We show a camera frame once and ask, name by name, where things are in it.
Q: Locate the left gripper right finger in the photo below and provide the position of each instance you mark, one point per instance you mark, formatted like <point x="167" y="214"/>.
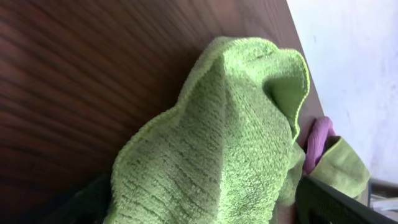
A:
<point x="318" y="203"/>

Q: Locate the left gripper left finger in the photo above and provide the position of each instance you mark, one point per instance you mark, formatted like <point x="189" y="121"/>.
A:
<point x="87" y="206"/>

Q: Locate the green cloth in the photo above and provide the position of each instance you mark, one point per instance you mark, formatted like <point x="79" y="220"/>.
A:
<point x="226" y="152"/>
<point x="341" y="168"/>

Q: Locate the green cloth on pile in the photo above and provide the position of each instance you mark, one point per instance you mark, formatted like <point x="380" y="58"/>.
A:
<point x="341" y="168"/>

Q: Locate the purple cloth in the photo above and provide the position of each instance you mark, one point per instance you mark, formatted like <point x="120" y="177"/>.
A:
<point x="321" y="131"/>

